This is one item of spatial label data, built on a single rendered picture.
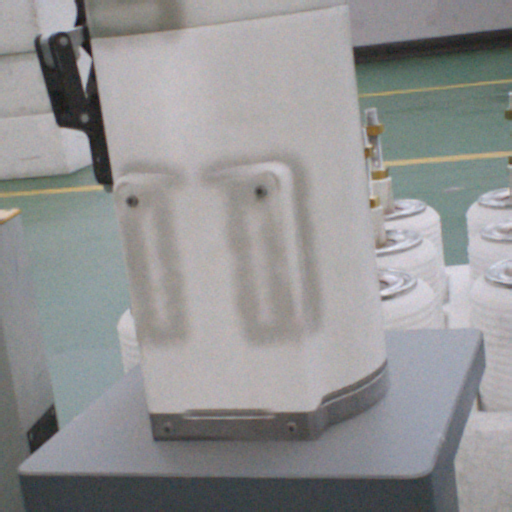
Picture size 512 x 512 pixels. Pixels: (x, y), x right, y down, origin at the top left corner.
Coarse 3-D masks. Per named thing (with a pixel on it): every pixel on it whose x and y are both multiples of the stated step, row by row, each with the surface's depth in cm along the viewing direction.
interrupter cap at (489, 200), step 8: (488, 192) 98; (496, 192) 98; (504, 192) 98; (480, 200) 96; (488, 200) 96; (496, 200) 95; (504, 200) 96; (488, 208) 94; (496, 208) 93; (504, 208) 93
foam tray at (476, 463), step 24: (456, 288) 98; (456, 312) 91; (480, 408) 81; (480, 432) 68; (504, 432) 68; (456, 456) 69; (480, 456) 69; (504, 456) 68; (456, 480) 69; (480, 480) 69; (504, 480) 69; (480, 504) 69; (504, 504) 69
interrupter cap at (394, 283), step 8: (384, 272) 78; (392, 272) 77; (400, 272) 77; (408, 272) 76; (384, 280) 76; (392, 280) 75; (400, 280) 75; (408, 280) 75; (416, 280) 74; (384, 288) 74; (392, 288) 73; (400, 288) 73; (408, 288) 73; (384, 296) 72; (392, 296) 72; (400, 296) 72
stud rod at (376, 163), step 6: (372, 108) 96; (366, 114) 96; (372, 114) 96; (366, 120) 96; (372, 120) 96; (372, 138) 96; (378, 138) 96; (372, 144) 96; (378, 144) 96; (378, 150) 96; (378, 156) 96; (372, 162) 97; (378, 162) 97; (372, 168) 97; (378, 168) 97
